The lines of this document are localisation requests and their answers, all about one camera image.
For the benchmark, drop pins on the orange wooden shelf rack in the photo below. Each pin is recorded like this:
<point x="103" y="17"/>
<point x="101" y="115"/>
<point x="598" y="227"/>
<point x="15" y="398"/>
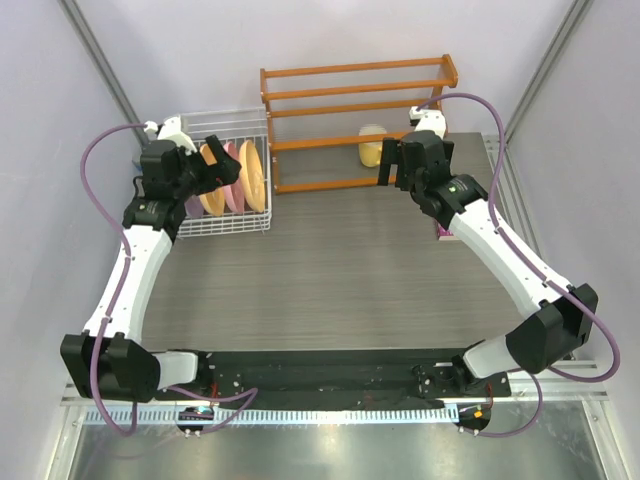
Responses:
<point x="314" y="115"/>

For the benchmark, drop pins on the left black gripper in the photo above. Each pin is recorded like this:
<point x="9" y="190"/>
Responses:
<point x="225" y="172"/>

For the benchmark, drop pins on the pink plate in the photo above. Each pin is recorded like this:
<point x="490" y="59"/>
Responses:
<point x="234" y="194"/>

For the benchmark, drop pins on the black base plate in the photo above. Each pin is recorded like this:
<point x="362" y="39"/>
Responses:
<point x="344" y="380"/>

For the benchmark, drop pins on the yellow plate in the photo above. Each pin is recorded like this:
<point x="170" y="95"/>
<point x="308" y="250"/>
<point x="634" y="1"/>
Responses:
<point x="212" y="202"/>

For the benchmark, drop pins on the yellow mug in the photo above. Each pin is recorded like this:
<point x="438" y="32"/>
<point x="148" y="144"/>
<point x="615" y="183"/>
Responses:
<point x="370" y="152"/>

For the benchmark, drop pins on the orange plate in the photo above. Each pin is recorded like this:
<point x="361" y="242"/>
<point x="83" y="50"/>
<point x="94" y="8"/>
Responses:
<point x="252" y="176"/>

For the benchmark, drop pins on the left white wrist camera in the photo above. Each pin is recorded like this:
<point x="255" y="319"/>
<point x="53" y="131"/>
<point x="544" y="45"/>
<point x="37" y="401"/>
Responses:
<point x="170" y="129"/>

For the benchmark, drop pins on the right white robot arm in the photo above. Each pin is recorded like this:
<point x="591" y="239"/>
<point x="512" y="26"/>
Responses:
<point x="554" y="312"/>

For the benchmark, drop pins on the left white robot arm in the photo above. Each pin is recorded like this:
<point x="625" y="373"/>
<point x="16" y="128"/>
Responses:
<point x="107" y="361"/>

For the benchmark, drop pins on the purple plate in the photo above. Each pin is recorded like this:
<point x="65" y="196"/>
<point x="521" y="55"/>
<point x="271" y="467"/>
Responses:
<point x="194" y="208"/>

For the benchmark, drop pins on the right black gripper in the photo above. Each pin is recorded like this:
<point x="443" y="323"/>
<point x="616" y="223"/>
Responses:
<point x="390" y="157"/>

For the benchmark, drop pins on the purple book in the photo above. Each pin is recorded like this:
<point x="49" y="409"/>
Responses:
<point x="444" y="234"/>

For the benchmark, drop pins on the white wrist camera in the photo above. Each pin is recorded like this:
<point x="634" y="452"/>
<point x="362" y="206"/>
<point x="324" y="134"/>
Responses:
<point x="170" y="129"/>
<point x="429" y="120"/>

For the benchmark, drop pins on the white wire dish rack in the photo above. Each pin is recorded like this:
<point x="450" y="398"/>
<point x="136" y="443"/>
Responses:
<point x="246" y="205"/>

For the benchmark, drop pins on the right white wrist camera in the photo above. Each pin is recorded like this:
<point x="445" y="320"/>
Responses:
<point x="429" y="120"/>

